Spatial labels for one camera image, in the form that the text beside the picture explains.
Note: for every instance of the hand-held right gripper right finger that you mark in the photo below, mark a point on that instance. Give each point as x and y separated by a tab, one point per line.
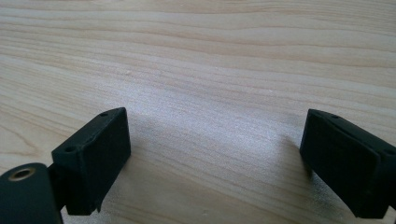
345	165

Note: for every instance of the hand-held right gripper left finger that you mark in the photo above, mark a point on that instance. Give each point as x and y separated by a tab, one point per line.
93	161

